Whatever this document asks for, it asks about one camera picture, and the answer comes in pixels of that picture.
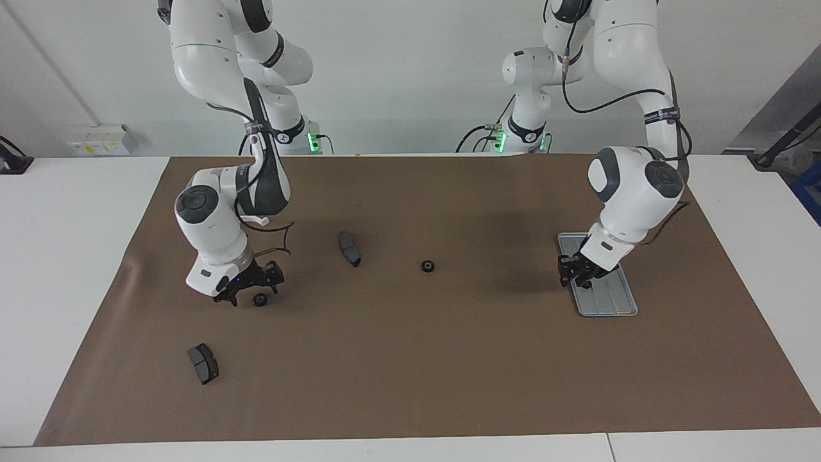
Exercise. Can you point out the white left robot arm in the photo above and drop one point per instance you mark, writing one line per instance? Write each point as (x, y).
(635, 186)

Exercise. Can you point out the black clamp foot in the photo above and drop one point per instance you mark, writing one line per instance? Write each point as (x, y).
(11, 162)

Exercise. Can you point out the brown table mat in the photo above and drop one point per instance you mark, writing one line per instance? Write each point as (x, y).
(410, 366)

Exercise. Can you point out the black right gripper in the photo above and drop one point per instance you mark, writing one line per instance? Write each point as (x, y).
(253, 277)

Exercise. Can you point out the dark grey brake pad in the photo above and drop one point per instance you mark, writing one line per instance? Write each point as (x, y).
(204, 364)
(350, 250)

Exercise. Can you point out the silver metal tray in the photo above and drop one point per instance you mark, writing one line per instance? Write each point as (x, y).
(612, 301)

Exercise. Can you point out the black stand with pole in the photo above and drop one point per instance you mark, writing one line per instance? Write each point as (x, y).
(786, 144)

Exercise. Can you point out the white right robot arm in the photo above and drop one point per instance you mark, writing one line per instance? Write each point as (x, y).
(211, 224)

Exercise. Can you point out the small black roller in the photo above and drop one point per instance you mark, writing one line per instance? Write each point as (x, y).
(260, 299)

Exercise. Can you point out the white wall socket box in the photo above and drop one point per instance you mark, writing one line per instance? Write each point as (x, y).
(102, 142)

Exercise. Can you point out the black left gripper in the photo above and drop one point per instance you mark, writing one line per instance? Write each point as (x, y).
(580, 266)

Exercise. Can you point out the blue crate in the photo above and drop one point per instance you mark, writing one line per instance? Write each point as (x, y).
(809, 192)

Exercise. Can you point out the large black bearing gear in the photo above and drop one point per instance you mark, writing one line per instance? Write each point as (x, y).
(428, 265)

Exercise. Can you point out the white curved plastic bracket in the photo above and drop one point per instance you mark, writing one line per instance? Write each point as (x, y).
(256, 220)

